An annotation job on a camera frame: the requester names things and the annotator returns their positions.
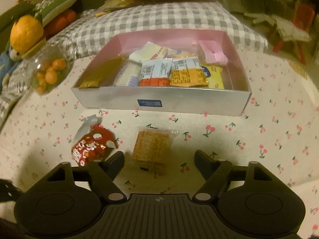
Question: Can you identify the clear wafer biscuit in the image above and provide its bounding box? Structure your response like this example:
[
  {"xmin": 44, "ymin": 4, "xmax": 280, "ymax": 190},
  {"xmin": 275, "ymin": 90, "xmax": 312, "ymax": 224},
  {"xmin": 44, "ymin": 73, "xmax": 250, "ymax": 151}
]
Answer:
[{"xmin": 131, "ymin": 128, "xmax": 179, "ymax": 173}]

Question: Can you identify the gold foil snack bar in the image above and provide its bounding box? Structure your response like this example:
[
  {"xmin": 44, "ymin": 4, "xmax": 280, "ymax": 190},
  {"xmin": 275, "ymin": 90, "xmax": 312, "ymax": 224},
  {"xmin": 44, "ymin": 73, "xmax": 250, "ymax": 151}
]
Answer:
[{"xmin": 79, "ymin": 57, "xmax": 125, "ymax": 88}]

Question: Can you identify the orange yellow snack packet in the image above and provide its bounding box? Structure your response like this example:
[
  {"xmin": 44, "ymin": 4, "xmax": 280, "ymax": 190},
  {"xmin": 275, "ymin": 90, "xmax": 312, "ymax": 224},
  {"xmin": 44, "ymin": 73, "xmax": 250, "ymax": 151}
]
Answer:
[{"xmin": 170, "ymin": 57, "xmax": 208, "ymax": 87}]

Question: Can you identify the orange red snack packet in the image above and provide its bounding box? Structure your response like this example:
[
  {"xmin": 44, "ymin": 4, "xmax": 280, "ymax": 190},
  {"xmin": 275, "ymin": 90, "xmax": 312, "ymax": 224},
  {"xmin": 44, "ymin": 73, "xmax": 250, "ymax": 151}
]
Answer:
[{"xmin": 138, "ymin": 58, "xmax": 172, "ymax": 87}]

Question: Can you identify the small white snack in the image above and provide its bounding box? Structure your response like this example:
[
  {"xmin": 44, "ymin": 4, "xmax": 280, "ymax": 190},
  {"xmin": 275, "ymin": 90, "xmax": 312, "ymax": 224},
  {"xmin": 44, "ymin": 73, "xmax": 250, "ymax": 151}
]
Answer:
[{"xmin": 129, "ymin": 42, "xmax": 168, "ymax": 63}]

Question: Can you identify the cherry print cloth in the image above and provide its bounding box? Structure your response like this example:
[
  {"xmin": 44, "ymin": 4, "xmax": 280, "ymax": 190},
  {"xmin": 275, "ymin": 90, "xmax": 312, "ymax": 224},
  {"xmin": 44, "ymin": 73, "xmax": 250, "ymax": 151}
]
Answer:
[{"xmin": 1, "ymin": 51, "xmax": 318, "ymax": 238}]

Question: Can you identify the white rice cracker packet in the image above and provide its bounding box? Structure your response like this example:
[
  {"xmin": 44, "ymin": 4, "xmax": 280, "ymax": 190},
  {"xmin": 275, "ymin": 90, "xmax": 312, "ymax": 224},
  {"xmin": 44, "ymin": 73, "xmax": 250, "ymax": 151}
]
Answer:
[{"xmin": 113, "ymin": 60, "xmax": 142, "ymax": 87}]

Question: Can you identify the silver box with pink interior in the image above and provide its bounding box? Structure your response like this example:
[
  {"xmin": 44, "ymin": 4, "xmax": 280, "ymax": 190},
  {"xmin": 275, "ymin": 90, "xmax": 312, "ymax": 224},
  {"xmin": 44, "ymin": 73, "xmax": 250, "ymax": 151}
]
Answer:
[{"xmin": 72, "ymin": 29, "xmax": 251, "ymax": 116}]

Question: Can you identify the pink paper card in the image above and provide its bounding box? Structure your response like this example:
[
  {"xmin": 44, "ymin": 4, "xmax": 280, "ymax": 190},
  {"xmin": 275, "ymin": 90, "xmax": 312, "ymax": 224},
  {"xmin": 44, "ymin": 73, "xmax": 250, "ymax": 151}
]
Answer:
[{"xmin": 198, "ymin": 40, "xmax": 228, "ymax": 65}]

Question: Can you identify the glass jar with kumquats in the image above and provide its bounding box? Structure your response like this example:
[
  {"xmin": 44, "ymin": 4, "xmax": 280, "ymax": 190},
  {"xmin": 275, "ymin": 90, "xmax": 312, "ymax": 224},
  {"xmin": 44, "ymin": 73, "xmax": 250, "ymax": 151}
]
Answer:
[{"xmin": 23, "ymin": 35, "xmax": 76, "ymax": 96}]

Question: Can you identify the blue plush doll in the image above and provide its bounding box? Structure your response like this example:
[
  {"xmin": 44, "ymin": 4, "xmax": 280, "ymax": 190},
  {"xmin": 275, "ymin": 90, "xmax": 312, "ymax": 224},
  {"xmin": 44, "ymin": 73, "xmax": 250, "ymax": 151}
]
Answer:
[{"xmin": 0, "ymin": 45, "xmax": 22, "ymax": 90}]

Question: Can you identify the white blue snack packet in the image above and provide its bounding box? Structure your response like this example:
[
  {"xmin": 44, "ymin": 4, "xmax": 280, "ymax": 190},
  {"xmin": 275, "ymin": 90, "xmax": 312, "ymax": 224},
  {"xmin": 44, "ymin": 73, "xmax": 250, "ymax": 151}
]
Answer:
[{"xmin": 165, "ymin": 49, "xmax": 197, "ymax": 59}]

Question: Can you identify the small red plush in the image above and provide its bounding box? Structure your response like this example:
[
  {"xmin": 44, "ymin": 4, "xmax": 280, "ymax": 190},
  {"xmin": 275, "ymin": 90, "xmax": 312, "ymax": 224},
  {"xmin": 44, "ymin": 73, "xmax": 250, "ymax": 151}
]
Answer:
[{"xmin": 44, "ymin": 9, "xmax": 77, "ymax": 39}]

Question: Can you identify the grey white checkered cushion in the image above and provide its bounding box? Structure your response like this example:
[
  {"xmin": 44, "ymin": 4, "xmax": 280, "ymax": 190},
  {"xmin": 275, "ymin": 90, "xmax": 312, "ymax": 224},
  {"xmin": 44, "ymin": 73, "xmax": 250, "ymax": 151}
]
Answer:
[{"xmin": 0, "ymin": 1, "xmax": 269, "ymax": 130}]

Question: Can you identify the large orange fruit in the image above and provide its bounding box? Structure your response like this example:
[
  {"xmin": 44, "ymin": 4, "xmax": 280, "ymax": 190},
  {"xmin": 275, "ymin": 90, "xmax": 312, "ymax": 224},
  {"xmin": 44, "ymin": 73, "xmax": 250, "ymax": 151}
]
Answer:
[{"xmin": 10, "ymin": 15, "xmax": 44, "ymax": 55}]

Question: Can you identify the red plastic stool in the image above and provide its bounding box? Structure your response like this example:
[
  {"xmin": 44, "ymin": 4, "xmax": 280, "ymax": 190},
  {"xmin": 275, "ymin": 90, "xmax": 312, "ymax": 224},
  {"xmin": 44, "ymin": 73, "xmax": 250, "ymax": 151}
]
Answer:
[{"xmin": 273, "ymin": 4, "xmax": 315, "ymax": 65}]

